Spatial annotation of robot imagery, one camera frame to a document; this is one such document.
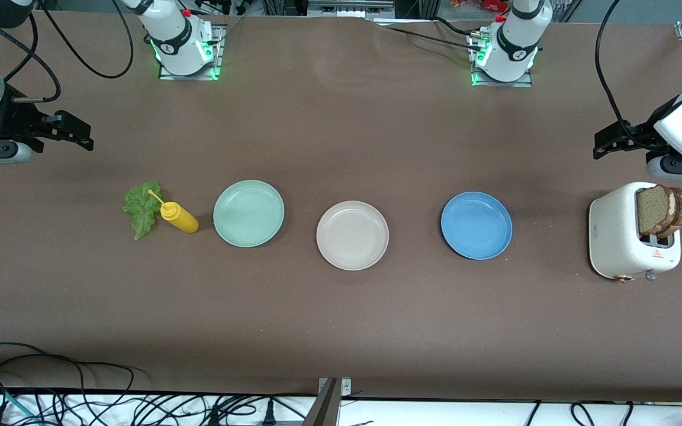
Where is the yellow squeeze bottle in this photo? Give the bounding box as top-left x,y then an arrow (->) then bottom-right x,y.
147,189 -> 200,234

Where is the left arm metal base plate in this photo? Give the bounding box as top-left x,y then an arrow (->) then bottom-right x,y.
467,33 -> 535,89

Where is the red package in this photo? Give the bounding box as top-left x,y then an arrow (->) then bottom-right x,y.
449,0 -> 509,12

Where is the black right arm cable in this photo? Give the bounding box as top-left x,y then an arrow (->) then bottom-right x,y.
0,0 -> 136,107

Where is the thin black table cable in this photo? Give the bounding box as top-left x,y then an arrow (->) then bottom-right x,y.
371,17 -> 487,54

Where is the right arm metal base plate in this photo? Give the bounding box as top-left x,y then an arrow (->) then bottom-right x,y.
158,25 -> 224,81

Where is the blue plate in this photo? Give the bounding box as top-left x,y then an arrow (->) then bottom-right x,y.
440,191 -> 513,261

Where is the silver table bracket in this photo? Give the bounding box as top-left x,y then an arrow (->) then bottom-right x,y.
318,377 -> 353,398

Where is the white toaster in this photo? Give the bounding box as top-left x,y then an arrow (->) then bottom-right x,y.
588,182 -> 682,284

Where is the grey power strip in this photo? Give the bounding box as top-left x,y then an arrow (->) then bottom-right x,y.
307,0 -> 395,18

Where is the beige plate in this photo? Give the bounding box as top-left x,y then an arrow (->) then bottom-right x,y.
316,201 -> 390,272

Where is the dark grey metal beam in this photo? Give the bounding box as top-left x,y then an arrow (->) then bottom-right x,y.
302,379 -> 342,426

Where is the mint green plate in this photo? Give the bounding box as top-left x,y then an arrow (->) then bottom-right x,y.
213,179 -> 285,248

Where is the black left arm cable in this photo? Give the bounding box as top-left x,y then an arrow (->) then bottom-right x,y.
594,0 -> 682,134

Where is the light-crust bread slice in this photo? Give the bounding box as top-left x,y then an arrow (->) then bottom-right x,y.
637,185 -> 673,237

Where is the green lettuce leaf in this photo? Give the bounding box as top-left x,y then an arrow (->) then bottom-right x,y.
122,182 -> 164,241

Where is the dark-crust bread slice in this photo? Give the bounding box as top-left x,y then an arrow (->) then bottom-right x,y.
665,186 -> 682,240

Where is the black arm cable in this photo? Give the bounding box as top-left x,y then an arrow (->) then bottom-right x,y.
0,0 -> 136,107
594,0 -> 682,134

